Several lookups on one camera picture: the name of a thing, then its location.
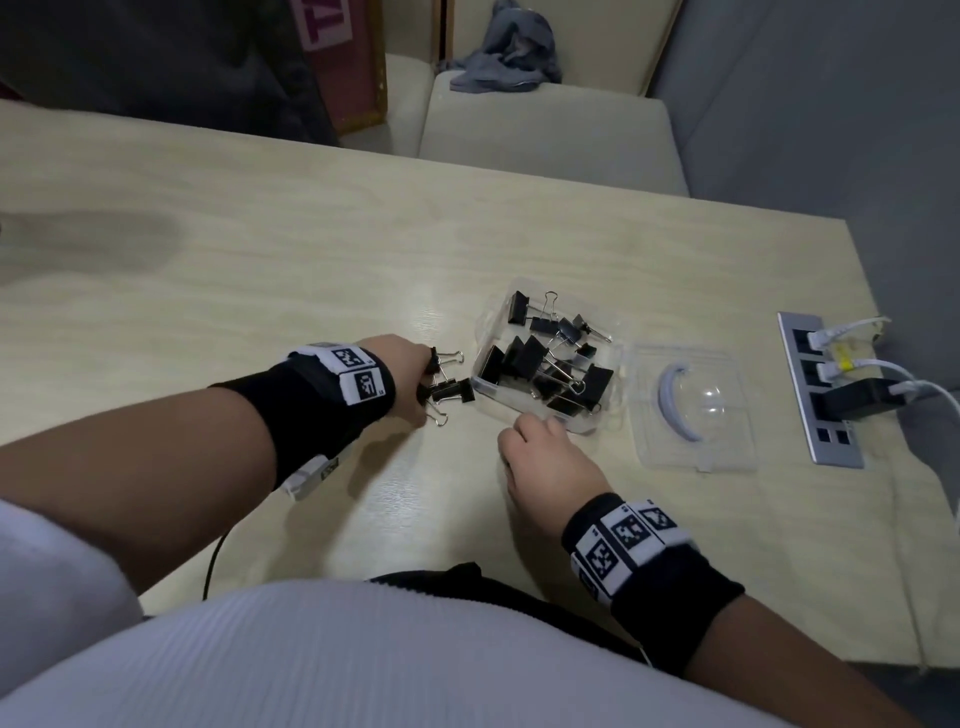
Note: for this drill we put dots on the silver socket panel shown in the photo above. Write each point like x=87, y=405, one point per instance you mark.
x=840, y=450

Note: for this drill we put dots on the person's right hand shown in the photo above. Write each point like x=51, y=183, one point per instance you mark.
x=551, y=472

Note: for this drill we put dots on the person's left hand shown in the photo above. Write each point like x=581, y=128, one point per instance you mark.
x=409, y=375

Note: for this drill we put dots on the crumpled grey cloth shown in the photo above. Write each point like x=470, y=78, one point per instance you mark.
x=510, y=60

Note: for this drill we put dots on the red board with gold trim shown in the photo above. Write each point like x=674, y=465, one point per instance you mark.
x=360, y=90

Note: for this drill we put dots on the black left wristband with markers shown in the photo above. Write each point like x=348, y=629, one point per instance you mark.
x=300, y=420

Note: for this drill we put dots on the white plug with yellow tag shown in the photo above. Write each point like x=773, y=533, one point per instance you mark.
x=844, y=367

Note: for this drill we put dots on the beige upholstered chair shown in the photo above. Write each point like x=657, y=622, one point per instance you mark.
x=547, y=142
x=405, y=105

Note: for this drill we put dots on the person's left forearm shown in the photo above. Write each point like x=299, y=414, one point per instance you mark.
x=135, y=487

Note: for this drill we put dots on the transparent plastic box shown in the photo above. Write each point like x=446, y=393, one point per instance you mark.
x=491, y=307

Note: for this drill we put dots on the transparent plastic lid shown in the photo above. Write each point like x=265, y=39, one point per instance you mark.
x=731, y=442

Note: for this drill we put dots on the dark grey fabric chair back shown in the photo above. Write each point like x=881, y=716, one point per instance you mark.
x=150, y=60

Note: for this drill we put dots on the black charger adapter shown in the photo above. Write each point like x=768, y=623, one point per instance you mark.
x=855, y=397

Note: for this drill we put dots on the person's right forearm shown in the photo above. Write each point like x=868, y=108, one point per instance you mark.
x=787, y=667

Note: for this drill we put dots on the pink lettered label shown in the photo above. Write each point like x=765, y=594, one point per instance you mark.
x=326, y=22

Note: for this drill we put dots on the white ribbed shirt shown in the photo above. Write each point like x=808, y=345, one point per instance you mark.
x=337, y=660

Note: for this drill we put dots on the pile of black binder clips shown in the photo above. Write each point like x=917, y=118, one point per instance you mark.
x=532, y=360

